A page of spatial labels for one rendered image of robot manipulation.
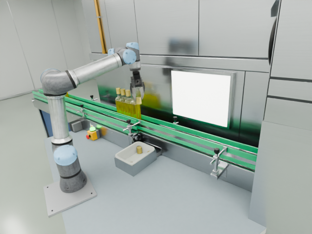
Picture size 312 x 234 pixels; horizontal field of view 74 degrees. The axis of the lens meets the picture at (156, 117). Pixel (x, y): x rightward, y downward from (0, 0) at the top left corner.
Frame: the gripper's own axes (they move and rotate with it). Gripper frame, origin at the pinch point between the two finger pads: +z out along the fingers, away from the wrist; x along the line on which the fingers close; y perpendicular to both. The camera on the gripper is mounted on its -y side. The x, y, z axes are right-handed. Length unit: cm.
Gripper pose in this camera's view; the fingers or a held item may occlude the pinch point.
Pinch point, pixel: (138, 98)
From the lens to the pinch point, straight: 140.3
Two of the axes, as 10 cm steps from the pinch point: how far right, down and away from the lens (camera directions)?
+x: -9.8, 1.3, -1.3
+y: -1.7, -3.9, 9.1
